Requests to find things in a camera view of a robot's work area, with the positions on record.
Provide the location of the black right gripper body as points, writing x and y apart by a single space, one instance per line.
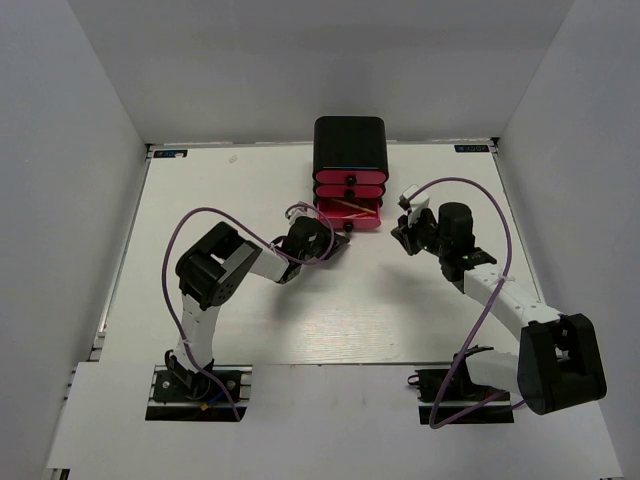
424 235

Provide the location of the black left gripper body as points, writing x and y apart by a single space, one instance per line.
320 246

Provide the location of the pink bottom drawer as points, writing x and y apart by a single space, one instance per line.
339 218

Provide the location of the pink drawer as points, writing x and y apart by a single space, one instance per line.
339 218
349 192
351 177

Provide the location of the yellow thin pen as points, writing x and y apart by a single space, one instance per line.
352 205

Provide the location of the pink top drawer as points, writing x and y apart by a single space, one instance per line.
351 177

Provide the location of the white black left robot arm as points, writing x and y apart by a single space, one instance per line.
211 271

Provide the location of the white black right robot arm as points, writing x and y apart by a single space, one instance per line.
558 363

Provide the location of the right table logo sticker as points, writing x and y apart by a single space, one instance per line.
471 148

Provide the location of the table logo sticker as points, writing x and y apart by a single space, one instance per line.
170 153
471 148

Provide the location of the black drawer cabinet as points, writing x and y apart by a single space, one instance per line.
349 143

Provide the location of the left table logo sticker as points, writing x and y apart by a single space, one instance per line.
170 153

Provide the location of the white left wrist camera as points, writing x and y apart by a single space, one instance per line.
300 209

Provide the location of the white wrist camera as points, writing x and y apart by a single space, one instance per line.
413 201
300 209

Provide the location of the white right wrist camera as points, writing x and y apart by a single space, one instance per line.
413 201

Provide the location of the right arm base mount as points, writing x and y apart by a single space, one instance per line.
445 395

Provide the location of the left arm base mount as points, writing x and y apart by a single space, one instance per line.
170 401

